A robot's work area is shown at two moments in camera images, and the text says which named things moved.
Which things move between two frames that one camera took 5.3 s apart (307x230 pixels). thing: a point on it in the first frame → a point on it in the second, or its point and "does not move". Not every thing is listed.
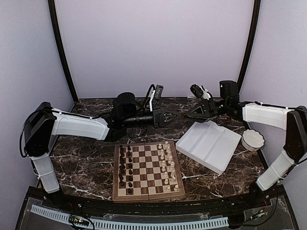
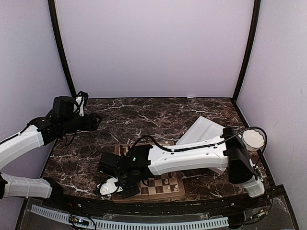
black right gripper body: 214,110 → 133,191
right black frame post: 250,44 does not move
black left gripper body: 158,118 → 89,125
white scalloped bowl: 252,140 does not move
